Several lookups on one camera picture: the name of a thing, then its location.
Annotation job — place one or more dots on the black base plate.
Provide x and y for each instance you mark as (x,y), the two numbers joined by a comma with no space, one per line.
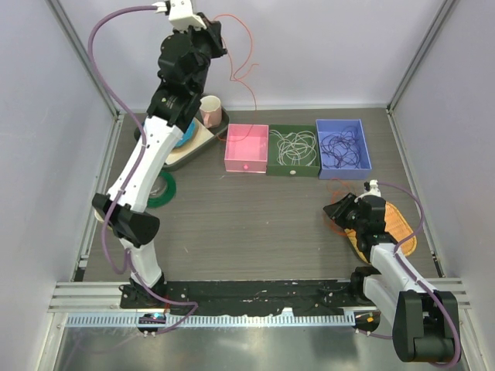
(250,298)

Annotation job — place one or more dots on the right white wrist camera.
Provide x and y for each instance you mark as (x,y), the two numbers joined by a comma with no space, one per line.
(371,189)

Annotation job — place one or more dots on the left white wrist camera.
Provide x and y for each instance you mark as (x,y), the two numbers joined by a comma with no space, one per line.
(180,14)

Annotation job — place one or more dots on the green tape roll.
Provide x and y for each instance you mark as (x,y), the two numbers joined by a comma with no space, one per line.
(162,191)

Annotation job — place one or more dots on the pink mug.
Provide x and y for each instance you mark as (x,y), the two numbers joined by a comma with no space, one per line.
(210,109)

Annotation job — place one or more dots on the dark green serving tray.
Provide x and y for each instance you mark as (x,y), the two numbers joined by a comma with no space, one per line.
(160,139)

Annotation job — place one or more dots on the blue dotted plate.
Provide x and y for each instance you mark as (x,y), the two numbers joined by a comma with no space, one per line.
(188,135)

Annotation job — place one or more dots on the green plastic box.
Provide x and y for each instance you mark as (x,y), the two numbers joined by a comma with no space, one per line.
(293,150)

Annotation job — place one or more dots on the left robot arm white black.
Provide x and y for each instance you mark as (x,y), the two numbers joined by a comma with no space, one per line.
(123,206)

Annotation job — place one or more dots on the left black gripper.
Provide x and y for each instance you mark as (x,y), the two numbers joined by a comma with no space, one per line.
(212,34)

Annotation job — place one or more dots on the yellow mug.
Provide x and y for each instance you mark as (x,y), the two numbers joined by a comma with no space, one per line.
(98,216)

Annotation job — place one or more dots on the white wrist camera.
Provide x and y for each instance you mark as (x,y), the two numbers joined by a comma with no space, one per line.
(371,189)
(180,14)

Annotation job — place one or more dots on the orange woven mat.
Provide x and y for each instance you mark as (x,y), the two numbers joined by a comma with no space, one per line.
(396,225)

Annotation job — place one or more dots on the beige square board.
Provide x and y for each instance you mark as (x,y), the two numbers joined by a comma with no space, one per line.
(202,135)

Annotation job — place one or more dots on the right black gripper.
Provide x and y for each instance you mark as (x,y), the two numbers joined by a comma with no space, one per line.
(337,210)

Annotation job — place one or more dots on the white slotted cable duct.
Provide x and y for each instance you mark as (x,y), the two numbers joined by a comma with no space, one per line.
(154,319)

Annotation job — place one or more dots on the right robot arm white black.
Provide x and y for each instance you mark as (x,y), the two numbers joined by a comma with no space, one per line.
(424,319)

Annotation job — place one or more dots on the pink plastic box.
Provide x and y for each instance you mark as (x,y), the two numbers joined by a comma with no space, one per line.
(246,148)

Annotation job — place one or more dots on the blue plastic box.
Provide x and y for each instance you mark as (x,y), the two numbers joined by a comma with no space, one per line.
(343,149)

